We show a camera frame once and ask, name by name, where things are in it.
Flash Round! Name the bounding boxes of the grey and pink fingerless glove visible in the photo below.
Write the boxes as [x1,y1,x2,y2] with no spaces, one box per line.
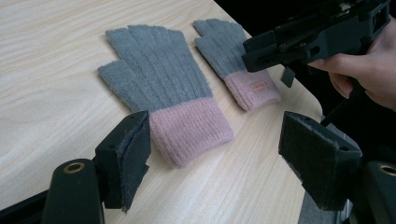
[96,24,235,169]

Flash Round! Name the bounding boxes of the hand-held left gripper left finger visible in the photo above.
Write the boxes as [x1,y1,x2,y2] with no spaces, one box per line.
[94,110,153,213]

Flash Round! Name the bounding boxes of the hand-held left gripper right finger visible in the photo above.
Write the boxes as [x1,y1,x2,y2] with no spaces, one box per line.
[277,110,364,212]

